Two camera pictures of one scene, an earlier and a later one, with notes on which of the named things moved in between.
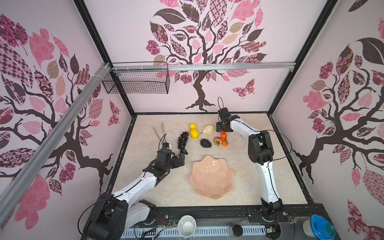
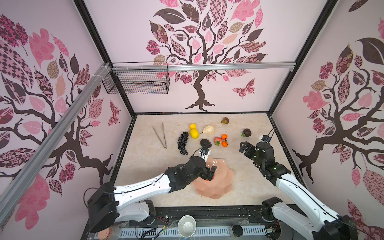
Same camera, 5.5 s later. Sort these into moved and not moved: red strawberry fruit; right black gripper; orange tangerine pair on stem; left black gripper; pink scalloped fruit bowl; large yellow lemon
Moved: left black gripper; right black gripper
Not moved: large yellow lemon; orange tangerine pair on stem; pink scalloped fruit bowl; red strawberry fruit
